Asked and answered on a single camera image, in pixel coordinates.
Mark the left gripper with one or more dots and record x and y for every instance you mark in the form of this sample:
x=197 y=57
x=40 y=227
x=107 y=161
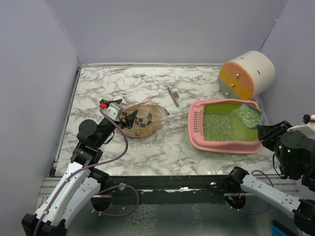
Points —
x=129 y=118

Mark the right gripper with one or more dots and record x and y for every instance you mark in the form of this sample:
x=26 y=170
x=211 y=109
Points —
x=266 y=133

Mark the grey metal litter scoop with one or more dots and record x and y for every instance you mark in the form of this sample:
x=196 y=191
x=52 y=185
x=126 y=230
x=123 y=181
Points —
x=250 y=116

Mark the cat litter bag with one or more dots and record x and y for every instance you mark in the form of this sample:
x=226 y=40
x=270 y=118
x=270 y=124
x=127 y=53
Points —
x=147 y=121

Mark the metal bag sealing clip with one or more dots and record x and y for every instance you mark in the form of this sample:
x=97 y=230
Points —
x=174 y=96

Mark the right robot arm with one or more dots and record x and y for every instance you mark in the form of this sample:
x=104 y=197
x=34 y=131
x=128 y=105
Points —
x=294 y=147

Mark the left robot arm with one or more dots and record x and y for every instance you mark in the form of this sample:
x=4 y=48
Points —
x=81 y=180

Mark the pink litter box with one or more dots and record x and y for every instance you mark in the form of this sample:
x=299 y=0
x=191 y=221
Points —
x=213 y=127

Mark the cylindrical drawer cabinet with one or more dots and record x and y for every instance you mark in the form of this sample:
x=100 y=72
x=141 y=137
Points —
x=246 y=76

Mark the blue object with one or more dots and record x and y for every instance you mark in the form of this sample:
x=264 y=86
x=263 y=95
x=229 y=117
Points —
x=280 y=230

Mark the black base bar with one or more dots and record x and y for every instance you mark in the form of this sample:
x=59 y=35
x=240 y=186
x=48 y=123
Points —
x=166 y=190

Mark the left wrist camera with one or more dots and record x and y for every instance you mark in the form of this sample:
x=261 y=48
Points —
x=113 y=110

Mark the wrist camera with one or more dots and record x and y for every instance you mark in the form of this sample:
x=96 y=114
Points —
x=308 y=126
x=113 y=110

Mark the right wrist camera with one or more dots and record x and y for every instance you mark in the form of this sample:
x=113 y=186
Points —
x=308 y=126

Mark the aluminium frame rail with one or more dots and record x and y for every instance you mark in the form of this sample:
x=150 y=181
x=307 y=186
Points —
x=285 y=185

